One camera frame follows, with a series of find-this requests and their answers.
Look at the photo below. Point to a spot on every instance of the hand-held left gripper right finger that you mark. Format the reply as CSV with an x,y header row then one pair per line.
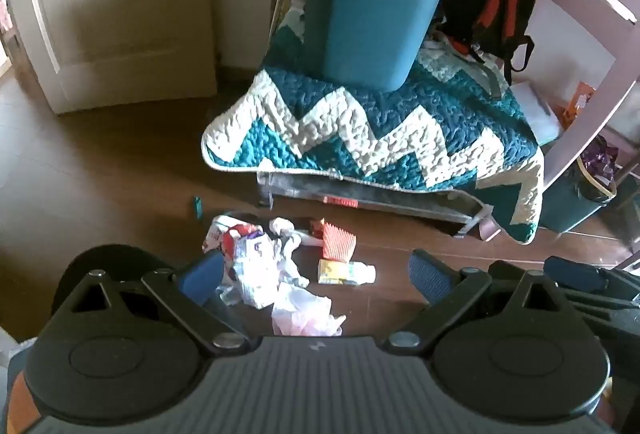
x,y
427,279

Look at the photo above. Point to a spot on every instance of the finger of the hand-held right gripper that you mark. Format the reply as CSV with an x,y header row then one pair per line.
x,y
505,270
575,275

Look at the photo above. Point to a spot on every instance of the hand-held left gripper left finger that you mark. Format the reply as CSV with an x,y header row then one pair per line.
x,y
200,279

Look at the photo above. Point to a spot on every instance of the yellow white carton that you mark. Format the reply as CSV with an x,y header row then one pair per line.
x,y
342,272

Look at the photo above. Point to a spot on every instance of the clear plastic bag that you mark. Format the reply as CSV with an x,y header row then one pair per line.
x,y
305,314

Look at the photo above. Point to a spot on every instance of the teal plastic bin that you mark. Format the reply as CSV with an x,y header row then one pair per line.
x,y
370,14

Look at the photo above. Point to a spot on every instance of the white purple packet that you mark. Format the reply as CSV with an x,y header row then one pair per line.
x,y
257,269

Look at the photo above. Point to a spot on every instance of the teal basket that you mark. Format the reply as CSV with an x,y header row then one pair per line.
x,y
575,209

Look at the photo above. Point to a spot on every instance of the small teal plastic piece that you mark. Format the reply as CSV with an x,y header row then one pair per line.
x,y
197,207

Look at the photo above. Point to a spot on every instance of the red ridged paper piece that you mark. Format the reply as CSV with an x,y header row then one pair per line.
x,y
337,241

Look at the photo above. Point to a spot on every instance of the purple shiny bag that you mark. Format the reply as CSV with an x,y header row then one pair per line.
x,y
600,159

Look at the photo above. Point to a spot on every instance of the small red box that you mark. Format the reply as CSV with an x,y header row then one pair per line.
x,y
316,227

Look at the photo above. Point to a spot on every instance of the white box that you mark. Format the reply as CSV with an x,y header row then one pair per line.
x,y
537,109

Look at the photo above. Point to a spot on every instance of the teal white zigzag quilt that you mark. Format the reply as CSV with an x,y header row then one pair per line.
x,y
400,114

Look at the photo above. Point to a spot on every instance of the orange snack packet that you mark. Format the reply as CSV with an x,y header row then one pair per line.
x,y
580,107

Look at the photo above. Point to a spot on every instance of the white cabinet door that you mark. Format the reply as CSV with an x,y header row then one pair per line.
x,y
125,14

